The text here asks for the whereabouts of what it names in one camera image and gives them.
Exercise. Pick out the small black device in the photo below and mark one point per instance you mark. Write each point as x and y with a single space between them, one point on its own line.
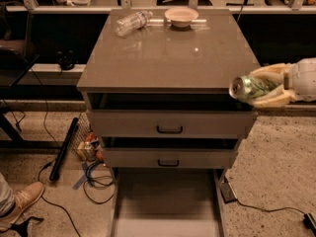
67 60

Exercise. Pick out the grey top drawer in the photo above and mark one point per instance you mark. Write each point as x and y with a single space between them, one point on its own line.
171 124

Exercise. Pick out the grey open bottom drawer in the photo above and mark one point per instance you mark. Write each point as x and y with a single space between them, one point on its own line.
167 203

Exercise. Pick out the grey drawer cabinet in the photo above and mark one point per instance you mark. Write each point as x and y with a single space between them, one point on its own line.
160 68

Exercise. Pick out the black power adapter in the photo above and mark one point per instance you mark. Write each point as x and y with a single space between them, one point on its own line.
227 192

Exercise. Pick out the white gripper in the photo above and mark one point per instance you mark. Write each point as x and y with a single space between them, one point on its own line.
303 79

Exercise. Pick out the white bowl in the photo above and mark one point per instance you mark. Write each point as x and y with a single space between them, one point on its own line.
181 17

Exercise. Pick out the clear plastic water bottle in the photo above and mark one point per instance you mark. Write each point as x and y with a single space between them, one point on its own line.
133 22

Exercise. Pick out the tan shoe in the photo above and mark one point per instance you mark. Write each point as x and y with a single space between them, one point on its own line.
23 200

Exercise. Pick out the bottles and items pile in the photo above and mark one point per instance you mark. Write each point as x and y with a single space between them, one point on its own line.
90 149

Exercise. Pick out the black plug at right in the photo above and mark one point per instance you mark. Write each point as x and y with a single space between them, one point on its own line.
310 222

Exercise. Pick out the grey trouser leg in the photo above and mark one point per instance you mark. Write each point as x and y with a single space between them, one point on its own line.
7 200

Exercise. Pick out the black tube on floor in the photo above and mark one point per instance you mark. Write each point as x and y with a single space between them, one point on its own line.
54 174

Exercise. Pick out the grey middle drawer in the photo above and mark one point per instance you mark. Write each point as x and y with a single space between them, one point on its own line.
170 158

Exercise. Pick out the green soda can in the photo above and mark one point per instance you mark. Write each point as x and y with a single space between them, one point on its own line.
246 88

